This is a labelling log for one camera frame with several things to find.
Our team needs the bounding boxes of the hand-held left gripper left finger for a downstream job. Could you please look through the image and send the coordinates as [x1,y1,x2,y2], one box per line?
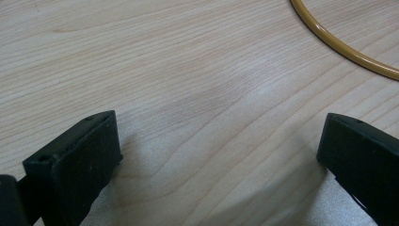
[22,109,124,226]

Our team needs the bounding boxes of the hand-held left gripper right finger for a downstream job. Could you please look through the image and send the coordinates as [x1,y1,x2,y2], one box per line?
[315,112,399,226]

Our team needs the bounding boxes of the yellow ring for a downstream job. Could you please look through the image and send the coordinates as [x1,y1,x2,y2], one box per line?
[289,0,399,82]

